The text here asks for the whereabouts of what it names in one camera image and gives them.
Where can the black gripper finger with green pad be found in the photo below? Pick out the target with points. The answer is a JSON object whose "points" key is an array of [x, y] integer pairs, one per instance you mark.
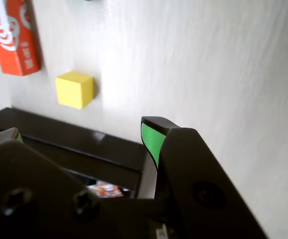
{"points": [[196, 179], [29, 189]]}

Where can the colourful printed USB stick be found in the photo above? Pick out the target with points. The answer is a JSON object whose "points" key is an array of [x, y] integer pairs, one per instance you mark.
{"points": [[106, 191]]}

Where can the red white printed box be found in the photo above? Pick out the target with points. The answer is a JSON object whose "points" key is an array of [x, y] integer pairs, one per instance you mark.
{"points": [[12, 49]]}

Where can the yellow wooden cube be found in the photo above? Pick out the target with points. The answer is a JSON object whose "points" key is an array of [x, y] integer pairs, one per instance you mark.
{"points": [[71, 89]]}

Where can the black storage box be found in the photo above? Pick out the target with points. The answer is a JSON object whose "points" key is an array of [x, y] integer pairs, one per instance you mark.
{"points": [[71, 134]]}

